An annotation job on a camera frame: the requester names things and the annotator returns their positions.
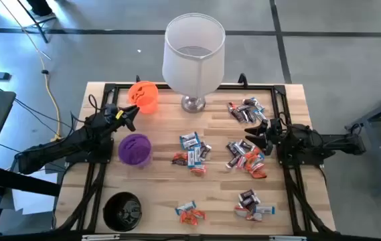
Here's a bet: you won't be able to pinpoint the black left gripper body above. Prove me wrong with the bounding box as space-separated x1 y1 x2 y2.
101 108 137 133

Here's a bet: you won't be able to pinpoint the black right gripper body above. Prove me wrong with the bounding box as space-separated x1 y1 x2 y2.
263 128 289 157

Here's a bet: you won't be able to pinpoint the orange pumpkin plastic bucket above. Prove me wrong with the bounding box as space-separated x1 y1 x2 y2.
128 80 160 114

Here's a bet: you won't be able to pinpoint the purple plastic bucket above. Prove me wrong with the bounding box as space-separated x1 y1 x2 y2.
117 133 153 168

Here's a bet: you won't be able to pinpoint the white shade silver table lamp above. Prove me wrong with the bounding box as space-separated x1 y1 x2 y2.
161 12 226 114

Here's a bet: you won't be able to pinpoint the black plastic bucket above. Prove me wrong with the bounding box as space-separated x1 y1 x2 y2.
102 191 143 233

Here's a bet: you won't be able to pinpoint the blue grey metal table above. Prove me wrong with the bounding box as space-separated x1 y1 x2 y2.
345 83 381 197

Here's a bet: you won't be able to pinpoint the black metal stand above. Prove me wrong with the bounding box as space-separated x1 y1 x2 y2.
15 0 58 44

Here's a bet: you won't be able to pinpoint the white paper sheets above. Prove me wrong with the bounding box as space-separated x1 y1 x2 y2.
11 163 60 216

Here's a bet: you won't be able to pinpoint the black desk base bar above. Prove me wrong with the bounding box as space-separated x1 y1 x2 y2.
0 164 61 198

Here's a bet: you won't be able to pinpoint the person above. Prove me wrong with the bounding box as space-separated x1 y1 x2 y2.
25 0 58 21

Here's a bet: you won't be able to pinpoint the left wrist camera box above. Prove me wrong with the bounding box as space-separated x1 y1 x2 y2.
104 102 120 118

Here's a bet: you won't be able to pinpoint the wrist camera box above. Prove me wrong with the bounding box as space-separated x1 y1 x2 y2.
104 102 120 118
269 117 283 135

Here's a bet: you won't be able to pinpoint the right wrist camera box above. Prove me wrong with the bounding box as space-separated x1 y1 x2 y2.
269 117 283 135

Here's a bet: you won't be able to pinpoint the yellow cable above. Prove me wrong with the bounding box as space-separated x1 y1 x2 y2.
0 0 64 142

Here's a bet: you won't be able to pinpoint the black floor cable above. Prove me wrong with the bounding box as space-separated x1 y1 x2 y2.
0 76 77 135

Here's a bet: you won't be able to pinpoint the silver metal bracket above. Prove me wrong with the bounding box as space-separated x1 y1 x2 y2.
269 235 307 241
81 234 121 241

